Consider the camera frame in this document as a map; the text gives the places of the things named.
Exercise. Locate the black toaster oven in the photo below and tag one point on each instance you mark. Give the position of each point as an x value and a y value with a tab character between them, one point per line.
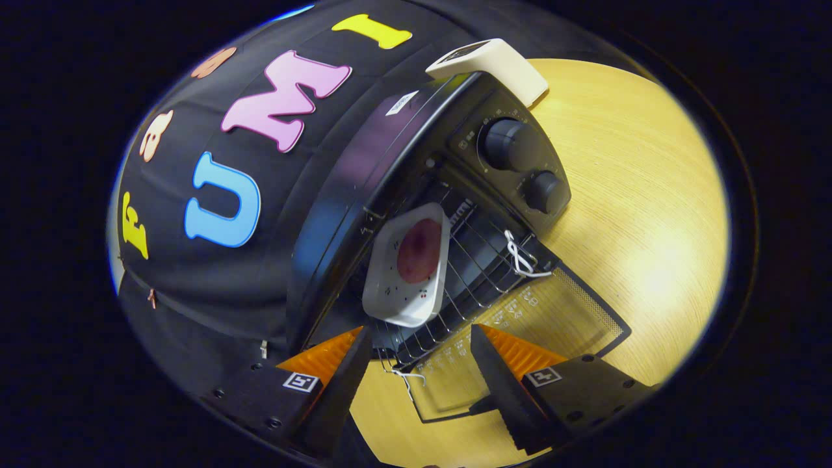
364	162

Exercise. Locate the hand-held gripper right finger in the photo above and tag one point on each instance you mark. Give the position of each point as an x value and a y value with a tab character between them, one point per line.
504	396

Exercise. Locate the white toaster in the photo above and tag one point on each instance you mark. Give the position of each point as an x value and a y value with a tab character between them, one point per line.
500	62

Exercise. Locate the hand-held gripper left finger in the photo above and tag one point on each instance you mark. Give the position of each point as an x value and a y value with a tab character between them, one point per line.
338	396

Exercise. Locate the white square plate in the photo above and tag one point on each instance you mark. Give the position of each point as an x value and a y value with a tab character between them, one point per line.
390	292

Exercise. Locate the pink round ham slice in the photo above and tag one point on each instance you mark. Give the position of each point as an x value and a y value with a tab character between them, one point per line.
419	250

